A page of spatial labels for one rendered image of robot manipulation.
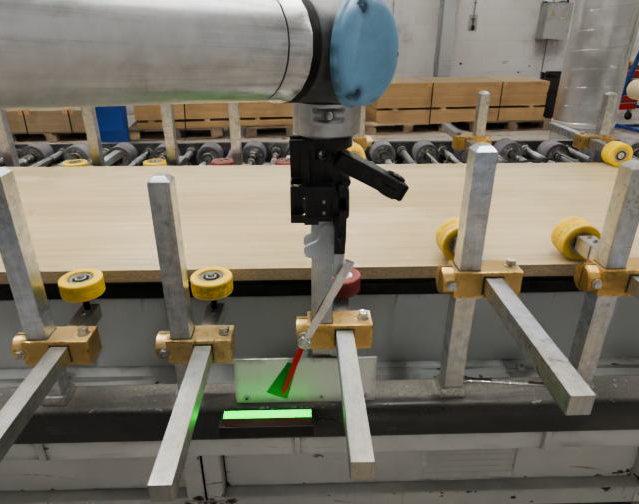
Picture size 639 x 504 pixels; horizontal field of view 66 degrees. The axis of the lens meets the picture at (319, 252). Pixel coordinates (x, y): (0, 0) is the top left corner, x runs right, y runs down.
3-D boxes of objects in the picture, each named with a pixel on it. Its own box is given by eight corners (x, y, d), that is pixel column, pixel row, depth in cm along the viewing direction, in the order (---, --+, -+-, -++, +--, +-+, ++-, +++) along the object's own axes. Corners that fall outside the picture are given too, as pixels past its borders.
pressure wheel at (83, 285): (120, 324, 99) (110, 273, 94) (81, 342, 93) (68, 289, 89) (100, 310, 104) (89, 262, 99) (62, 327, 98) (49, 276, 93)
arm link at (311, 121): (357, 95, 68) (365, 105, 60) (356, 130, 71) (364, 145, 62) (293, 95, 68) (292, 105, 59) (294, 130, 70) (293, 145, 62)
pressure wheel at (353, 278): (360, 332, 96) (362, 280, 92) (320, 333, 96) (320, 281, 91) (356, 310, 104) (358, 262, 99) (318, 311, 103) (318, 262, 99)
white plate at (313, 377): (374, 401, 92) (377, 358, 88) (236, 404, 92) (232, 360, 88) (374, 399, 93) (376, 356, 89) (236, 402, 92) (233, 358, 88)
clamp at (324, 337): (371, 348, 88) (373, 324, 85) (296, 350, 87) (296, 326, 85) (368, 330, 93) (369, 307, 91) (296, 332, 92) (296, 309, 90)
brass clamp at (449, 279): (520, 299, 84) (525, 273, 81) (442, 300, 83) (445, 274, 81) (506, 282, 89) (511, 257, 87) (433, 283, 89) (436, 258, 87)
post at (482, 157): (460, 396, 94) (499, 146, 74) (442, 396, 94) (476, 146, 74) (455, 383, 97) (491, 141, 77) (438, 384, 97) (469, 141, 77)
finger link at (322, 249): (303, 274, 75) (303, 218, 71) (342, 273, 75) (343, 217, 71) (303, 284, 72) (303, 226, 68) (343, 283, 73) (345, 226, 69)
